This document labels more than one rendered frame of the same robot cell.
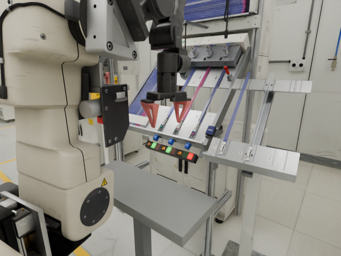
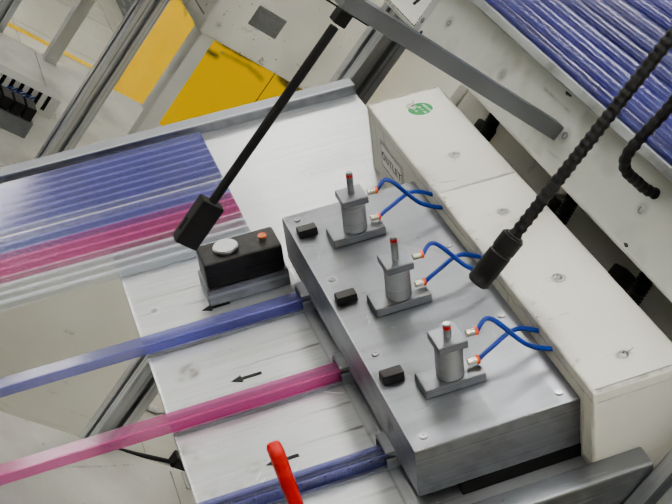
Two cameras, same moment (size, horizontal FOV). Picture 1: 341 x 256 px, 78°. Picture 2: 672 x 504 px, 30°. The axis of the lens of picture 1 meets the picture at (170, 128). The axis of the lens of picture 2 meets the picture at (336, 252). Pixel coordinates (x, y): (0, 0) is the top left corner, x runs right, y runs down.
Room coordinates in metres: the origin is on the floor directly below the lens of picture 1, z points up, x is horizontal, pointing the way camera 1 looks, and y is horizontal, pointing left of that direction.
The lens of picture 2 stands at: (0.42, -0.49, 1.46)
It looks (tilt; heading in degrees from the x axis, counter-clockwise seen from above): 16 degrees down; 17
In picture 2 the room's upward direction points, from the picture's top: 37 degrees clockwise
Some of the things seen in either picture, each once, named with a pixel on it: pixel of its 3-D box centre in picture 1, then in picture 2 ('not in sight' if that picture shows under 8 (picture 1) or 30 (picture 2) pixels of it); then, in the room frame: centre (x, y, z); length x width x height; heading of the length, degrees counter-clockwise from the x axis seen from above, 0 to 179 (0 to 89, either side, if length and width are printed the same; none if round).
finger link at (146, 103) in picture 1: (157, 110); not in sight; (0.59, 0.04, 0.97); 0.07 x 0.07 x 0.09; 38
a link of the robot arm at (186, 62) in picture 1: (172, 52); not in sight; (0.65, -0.01, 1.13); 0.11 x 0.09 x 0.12; 150
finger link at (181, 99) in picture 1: (175, 108); not in sight; (0.64, -0.02, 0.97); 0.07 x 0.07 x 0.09; 38
